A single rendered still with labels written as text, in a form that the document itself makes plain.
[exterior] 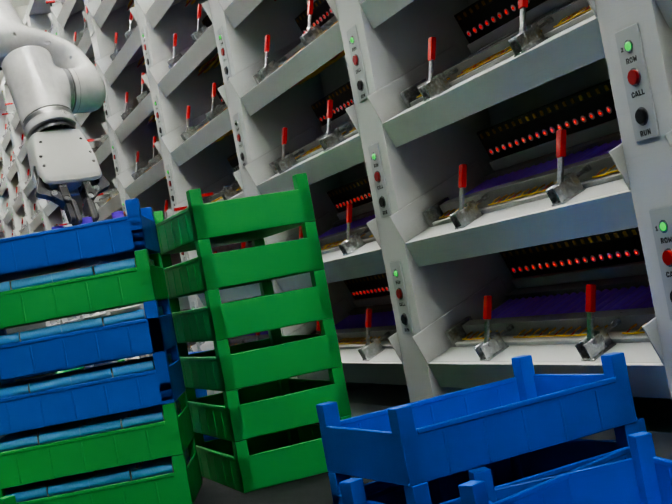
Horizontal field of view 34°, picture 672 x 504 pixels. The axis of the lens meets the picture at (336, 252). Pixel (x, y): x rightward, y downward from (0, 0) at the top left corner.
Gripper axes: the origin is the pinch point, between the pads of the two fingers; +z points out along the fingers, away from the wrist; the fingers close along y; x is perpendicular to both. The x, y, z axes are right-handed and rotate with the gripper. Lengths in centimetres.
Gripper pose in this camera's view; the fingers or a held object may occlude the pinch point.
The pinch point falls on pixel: (82, 214)
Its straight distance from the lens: 180.4
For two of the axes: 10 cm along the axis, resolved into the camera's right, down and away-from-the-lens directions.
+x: 4.0, -5.2, -7.5
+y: -8.3, 1.4, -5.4
